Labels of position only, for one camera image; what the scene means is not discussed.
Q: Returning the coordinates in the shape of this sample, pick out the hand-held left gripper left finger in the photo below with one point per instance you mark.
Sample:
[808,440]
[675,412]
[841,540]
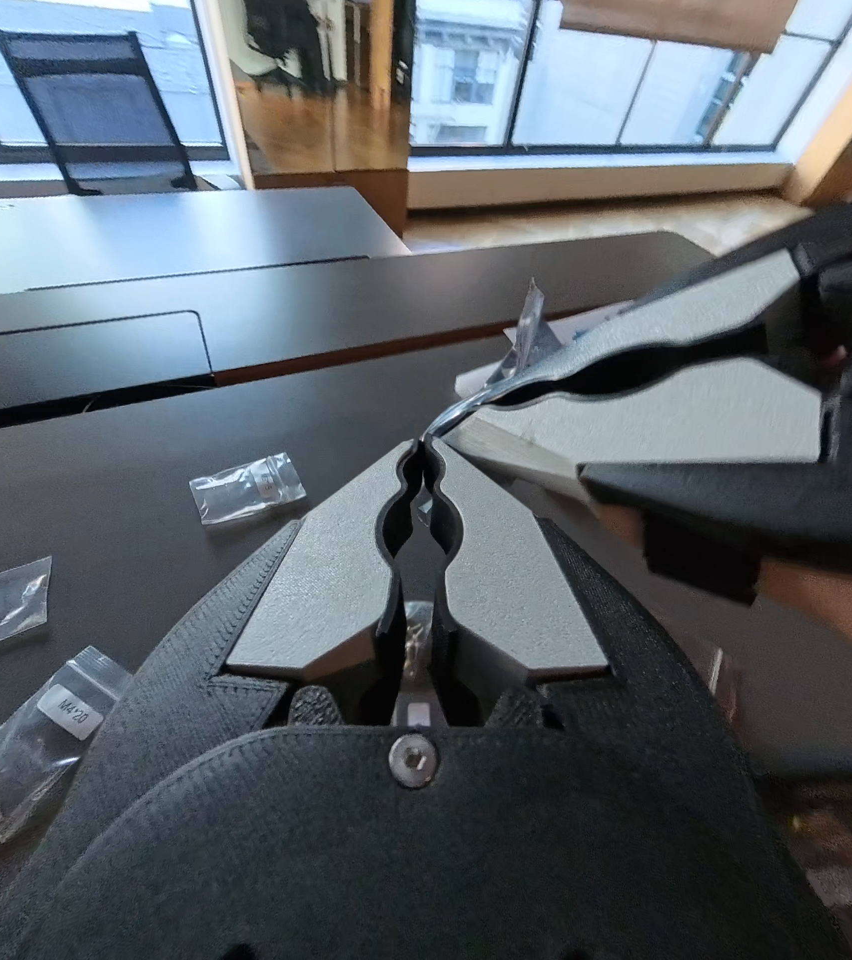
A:
[321,585]

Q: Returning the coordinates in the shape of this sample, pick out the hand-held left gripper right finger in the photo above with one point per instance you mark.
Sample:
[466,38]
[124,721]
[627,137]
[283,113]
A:
[523,585]

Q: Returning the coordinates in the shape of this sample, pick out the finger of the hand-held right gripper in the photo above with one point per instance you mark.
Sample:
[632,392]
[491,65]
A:
[696,308]
[696,420]

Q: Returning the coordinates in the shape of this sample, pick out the dark parts bag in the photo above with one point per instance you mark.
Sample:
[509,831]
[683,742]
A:
[528,338]

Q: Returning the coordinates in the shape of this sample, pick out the dark grey desk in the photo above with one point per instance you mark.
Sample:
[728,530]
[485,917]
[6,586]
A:
[126,450]
[396,300]

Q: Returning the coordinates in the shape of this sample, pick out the light grey desk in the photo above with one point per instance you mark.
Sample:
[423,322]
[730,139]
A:
[171,240]

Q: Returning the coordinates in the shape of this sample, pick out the scattered small clear zip bags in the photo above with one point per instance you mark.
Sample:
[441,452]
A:
[246,488]

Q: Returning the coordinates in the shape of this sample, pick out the white foam tray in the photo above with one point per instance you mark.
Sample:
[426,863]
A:
[480,381]

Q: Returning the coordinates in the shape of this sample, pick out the black office chair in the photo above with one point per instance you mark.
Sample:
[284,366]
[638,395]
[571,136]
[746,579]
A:
[96,105]

